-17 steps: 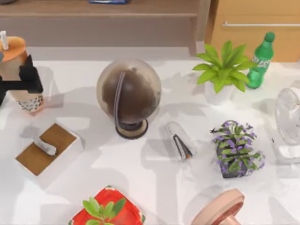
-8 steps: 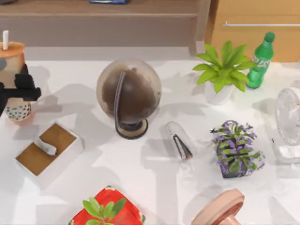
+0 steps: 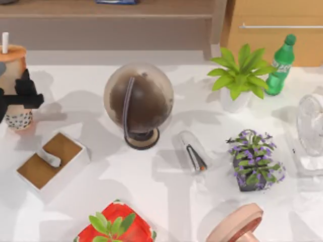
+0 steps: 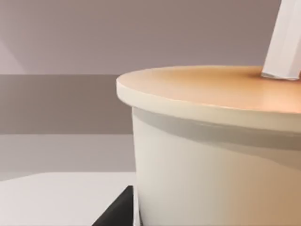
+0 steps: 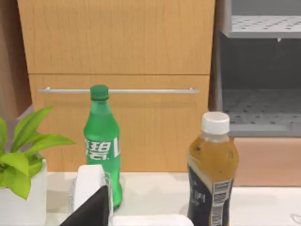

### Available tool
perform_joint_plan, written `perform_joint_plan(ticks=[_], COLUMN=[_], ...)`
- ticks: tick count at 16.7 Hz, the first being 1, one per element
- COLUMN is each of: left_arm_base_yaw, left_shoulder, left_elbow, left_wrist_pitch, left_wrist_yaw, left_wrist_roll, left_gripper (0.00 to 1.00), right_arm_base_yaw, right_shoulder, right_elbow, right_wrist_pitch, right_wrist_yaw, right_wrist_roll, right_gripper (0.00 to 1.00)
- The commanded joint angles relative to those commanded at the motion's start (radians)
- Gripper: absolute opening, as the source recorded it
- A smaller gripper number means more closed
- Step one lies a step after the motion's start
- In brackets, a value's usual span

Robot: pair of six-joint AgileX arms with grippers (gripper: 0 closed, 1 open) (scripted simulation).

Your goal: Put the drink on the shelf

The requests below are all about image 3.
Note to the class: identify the milk tea cup with straw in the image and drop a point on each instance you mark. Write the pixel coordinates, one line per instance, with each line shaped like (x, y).
(14, 68)

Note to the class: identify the pale grey rounded box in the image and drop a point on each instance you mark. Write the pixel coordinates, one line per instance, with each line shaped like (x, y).
(2, 68)

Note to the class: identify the white tissue box wooden top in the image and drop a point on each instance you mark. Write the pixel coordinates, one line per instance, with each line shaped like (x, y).
(50, 164)

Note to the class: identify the open wooden shelf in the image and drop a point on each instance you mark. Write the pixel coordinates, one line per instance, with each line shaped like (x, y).
(106, 27)

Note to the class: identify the brown globe on stand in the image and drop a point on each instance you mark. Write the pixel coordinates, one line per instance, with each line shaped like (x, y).
(141, 100)

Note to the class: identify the green plant in red pot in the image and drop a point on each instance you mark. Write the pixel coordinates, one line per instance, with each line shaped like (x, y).
(118, 224)

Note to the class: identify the white stapler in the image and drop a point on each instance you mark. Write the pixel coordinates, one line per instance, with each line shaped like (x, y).
(193, 153)

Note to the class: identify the green plant in white pot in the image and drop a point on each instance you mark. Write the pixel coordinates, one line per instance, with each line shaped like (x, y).
(239, 75)

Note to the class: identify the purple flower plant dark pot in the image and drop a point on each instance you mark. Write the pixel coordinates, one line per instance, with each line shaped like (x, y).
(255, 161)

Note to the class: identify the wooden cupboard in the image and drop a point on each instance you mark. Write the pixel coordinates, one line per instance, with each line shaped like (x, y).
(272, 45)

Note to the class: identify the pink table fan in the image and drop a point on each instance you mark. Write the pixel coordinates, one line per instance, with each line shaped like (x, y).
(239, 224)

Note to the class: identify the green bottle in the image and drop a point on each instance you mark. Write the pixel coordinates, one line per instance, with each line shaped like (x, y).
(278, 68)

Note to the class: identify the white table fan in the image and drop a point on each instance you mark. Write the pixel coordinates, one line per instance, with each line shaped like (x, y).
(310, 126)

